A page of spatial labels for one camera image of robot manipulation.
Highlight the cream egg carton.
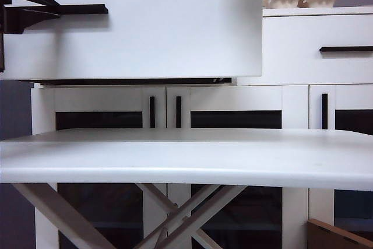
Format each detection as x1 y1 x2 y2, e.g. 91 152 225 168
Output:
262 0 342 9

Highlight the white sideboard cabinet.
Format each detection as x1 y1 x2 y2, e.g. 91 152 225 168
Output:
31 6 373 249

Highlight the white table leg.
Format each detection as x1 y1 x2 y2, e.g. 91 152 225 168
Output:
11 184 116 249
133 185 248 249
135 184 224 249

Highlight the white drawer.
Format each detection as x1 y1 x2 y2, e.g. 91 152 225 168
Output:
236 15 373 86
0 0 263 86

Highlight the brown cardboard sheet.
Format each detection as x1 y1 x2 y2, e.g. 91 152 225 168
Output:
306 218 373 249

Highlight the black vertical door handle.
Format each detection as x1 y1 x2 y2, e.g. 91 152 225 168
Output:
149 96 156 129
175 96 182 129
321 93 328 130

